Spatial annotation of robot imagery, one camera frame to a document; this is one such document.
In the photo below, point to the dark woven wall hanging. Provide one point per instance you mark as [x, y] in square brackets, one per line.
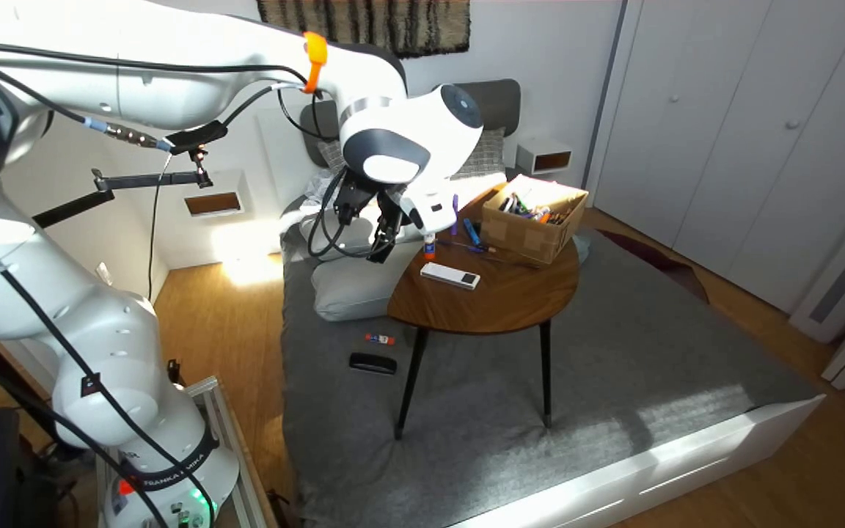
[364, 26]

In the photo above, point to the dark red rug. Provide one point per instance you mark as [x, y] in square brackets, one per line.
[661, 260]

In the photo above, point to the heap of pens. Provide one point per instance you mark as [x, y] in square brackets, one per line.
[532, 209]

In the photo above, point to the camera on mount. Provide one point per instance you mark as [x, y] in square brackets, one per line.
[151, 180]

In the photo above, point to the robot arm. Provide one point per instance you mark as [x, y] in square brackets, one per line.
[173, 73]

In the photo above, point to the white remote control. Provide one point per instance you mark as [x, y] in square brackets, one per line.
[450, 275]

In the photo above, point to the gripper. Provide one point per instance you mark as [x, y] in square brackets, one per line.
[389, 205]

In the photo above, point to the wall socket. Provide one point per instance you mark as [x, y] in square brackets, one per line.
[104, 274]

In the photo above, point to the purple marker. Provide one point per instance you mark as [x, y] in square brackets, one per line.
[455, 213]

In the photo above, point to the blue scissors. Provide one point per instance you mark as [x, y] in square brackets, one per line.
[472, 233]

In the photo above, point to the black case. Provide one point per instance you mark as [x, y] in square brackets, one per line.
[372, 364]

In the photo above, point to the cardboard box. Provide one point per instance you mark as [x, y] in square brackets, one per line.
[529, 236]

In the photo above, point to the bed with grey blanket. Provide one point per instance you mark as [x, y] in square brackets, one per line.
[613, 367]

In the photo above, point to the white wall shelf box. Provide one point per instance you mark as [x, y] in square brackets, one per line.
[213, 202]
[543, 156]

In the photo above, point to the white wardrobe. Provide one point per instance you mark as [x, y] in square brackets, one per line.
[745, 132]

